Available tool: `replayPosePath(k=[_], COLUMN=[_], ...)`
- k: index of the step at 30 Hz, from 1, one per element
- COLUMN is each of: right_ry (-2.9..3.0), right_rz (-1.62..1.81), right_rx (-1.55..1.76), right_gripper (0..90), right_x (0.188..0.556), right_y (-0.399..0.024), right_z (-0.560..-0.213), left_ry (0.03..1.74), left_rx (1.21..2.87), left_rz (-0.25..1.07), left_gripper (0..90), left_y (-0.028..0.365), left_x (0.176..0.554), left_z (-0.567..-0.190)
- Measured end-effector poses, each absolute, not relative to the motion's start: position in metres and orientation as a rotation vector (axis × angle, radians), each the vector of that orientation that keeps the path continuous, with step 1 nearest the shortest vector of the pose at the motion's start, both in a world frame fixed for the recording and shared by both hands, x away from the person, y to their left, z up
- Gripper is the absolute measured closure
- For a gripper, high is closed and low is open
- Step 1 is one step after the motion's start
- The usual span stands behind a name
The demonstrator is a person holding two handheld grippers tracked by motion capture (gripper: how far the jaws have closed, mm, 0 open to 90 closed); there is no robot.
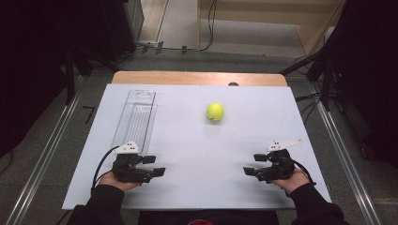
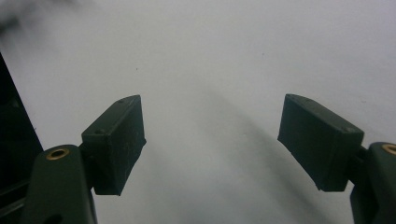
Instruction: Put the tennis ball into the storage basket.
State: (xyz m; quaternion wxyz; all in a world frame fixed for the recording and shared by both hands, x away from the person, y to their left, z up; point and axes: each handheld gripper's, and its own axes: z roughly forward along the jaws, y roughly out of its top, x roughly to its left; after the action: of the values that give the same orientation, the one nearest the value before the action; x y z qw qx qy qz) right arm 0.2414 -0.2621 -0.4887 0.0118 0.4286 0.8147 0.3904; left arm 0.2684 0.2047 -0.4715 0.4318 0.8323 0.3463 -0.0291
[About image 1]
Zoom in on dark curtain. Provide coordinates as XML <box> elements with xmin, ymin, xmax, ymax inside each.
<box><xmin>325</xmin><ymin>0</ymin><xmax>398</xmax><ymax>170</ymax></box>
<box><xmin>0</xmin><ymin>0</ymin><xmax>106</xmax><ymax>158</ymax></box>

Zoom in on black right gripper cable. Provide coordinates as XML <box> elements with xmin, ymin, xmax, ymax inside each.
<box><xmin>292</xmin><ymin>159</ymin><xmax>317</xmax><ymax>186</ymax></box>

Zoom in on bundle of black cables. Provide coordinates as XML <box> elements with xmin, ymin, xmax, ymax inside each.
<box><xmin>295</xmin><ymin>92</ymin><xmax>324</xmax><ymax>124</ymax></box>

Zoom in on clear plastic tray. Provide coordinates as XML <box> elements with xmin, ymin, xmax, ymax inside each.
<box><xmin>111</xmin><ymin>89</ymin><xmax>157</xmax><ymax>155</ymax></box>

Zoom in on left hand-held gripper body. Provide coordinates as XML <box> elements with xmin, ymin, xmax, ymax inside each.
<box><xmin>112</xmin><ymin>141</ymin><xmax>154</xmax><ymax>184</ymax></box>

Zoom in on aluminium floor rail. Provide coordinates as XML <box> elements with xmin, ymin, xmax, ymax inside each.
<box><xmin>309</xmin><ymin>83</ymin><xmax>382</xmax><ymax>225</ymax></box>
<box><xmin>6</xmin><ymin>93</ymin><xmax>82</xmax><ymax>225</ymax></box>

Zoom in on person's left hand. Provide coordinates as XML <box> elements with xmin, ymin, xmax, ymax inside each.
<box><xmin>99</xmin><ymin>171</ymin><xmax>142</xmax><ymax>192</ymax></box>

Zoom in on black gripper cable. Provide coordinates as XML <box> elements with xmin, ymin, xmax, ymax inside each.
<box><xmin>91</xmin><ymin>145</ymin><xmax>121</xmax><ymax>196</ymax></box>
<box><xmin>292</xmin><ymin>159</ymin><xmax>317</xmax><ymax>186</ymax></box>

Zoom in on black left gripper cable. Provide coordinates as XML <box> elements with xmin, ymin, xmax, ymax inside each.
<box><xmin>91</xmin><ymin>145</ymin><xmax>121</xmax><ymax>196</ymax></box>

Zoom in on thin black hanging cable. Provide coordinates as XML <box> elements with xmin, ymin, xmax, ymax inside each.
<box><xmin>196</xmin><ymin>0</ymin><xmax>219</xmax><ymax>53</ymax></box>

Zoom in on black metal stand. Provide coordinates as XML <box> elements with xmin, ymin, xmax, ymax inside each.
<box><xmin>64</xmin><ymin>46</ymin><xmax>121</xmax><ymax>106</ymax></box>
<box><xmin>280</xmin><ymin>51</ymin><xmax>333</xmax><ymax>112</ymax></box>

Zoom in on dark cabinet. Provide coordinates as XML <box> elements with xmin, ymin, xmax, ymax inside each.
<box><xmin>99</xmin><ymin>0</ymin><xmax>145</xmax><ymax>63</ymax></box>

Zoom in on wooden table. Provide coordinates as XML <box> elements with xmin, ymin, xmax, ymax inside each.
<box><xmin>111</xmin><ymin>70</ymin><xmax>288</xmax><ymax>87</ymax></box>

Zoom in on light wooden shelf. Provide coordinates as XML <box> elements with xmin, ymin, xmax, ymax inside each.
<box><xmin>196</xmin><ymin>0</ymin><xmax>346</xmax><ymax>58</ymax></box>

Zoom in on yellow tennis ball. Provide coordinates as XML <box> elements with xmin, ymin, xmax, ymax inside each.
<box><xmin>206</xmin><ymin>102</ymin><xmax>225</xmax><ymax>122</ymax></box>

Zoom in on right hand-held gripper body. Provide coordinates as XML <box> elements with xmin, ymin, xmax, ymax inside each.
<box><xmin>254</xmin><ymin>139</ymin><xmax>303</xmax><ymax>184</ymax></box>

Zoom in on person's right hand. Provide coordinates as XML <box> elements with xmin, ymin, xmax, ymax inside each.
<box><xmin>271</xmin><ymin>168</ymin><xmax>311</xmax><ymax>195</ymax></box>

